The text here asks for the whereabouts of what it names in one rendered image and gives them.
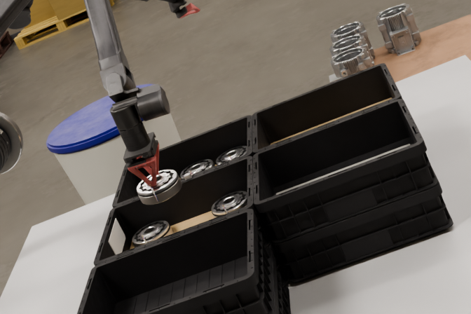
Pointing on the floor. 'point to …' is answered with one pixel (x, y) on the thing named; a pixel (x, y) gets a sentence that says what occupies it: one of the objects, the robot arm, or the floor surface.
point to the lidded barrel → (99, 147)
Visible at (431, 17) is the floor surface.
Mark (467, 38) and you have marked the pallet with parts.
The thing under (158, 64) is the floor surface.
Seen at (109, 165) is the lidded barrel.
